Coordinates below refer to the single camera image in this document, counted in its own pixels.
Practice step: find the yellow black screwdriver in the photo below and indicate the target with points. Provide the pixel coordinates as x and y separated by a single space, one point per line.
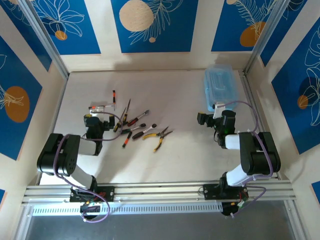
116 127

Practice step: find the orange black screwdriver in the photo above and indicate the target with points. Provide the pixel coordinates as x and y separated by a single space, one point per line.
94 107
113 96
126 141

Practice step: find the blue plastic tool box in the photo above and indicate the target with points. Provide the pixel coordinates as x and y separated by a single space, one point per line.
220 85

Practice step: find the yellow black pliers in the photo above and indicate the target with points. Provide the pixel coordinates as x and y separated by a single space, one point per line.
160 137

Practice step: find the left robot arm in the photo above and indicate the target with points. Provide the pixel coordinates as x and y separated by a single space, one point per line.
62 157

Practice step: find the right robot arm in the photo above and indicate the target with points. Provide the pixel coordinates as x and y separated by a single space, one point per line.
260 155

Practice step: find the small black controller box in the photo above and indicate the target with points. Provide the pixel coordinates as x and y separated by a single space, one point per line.
91 210
227 208

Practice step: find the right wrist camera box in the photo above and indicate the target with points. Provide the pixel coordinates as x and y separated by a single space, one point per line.
217 111

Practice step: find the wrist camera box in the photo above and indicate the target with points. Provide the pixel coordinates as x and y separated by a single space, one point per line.
217 111
97 109

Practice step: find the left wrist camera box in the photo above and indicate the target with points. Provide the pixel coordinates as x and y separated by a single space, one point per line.
97 109

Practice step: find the aluminium side rail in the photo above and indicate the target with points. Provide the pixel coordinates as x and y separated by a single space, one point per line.
248 92

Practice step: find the blue floral wall panel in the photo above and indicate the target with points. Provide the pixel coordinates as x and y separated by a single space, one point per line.
225 30
287 112
175 37
316 190
287 22
15 75
2 197
25 37
75 37

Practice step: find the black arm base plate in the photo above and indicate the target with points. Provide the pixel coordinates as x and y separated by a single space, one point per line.
210 192
107 193

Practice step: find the aluminium front rail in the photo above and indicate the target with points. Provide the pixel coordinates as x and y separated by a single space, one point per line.
160 191

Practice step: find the aluminium corner post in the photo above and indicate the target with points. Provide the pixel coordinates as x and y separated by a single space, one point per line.
51 50
262 37

